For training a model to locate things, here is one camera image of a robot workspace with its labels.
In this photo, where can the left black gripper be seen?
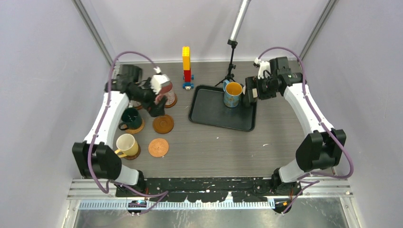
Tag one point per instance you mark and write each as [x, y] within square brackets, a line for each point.
[154, 109]

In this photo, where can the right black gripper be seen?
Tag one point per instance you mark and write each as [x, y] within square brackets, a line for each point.
[252, 82]

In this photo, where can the blue patterned mug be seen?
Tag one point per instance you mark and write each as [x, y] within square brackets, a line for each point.
[232, 93]

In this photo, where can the pink ghost mug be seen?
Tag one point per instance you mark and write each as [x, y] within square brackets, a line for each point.
[168, 92]

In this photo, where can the dark green mug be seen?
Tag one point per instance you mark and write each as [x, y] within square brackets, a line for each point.
[130, 119]

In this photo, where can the rattan coaster front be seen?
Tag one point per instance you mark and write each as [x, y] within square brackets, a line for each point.
[137, 130]

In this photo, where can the rattan coaster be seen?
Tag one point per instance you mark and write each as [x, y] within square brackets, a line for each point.
[158, 147]
[137, 130]

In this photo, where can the cream yellow mug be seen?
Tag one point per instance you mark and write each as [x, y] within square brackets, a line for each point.
[126, 145]

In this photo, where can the dark brown wooden coaster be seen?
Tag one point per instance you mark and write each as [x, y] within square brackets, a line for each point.
[132, 157]

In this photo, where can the floral white mug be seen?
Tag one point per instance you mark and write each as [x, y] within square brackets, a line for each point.
[135, 104]

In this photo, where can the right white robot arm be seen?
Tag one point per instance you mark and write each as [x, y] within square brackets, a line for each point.
[320, 148]

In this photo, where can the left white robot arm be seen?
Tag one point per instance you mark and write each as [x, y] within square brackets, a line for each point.
[94, 156]

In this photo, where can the black tripod stand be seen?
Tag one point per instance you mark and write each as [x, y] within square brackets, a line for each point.
[231, 66]

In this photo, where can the black serving tray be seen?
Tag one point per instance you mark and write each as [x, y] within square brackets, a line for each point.
[208, 108]

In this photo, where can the toy brick tower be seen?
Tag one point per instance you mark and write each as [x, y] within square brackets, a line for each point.
[186, 65]

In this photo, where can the silver metal pole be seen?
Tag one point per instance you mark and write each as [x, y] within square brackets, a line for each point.
[239, 20]

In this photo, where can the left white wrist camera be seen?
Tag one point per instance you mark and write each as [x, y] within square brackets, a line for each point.
[158, 81]

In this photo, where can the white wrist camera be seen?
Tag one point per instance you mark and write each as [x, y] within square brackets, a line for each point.
[158, 81]
[264, 68]

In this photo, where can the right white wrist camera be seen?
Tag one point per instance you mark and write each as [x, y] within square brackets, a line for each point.
[264, 68]

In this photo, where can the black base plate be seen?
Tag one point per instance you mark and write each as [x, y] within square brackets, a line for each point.
[217, 189]

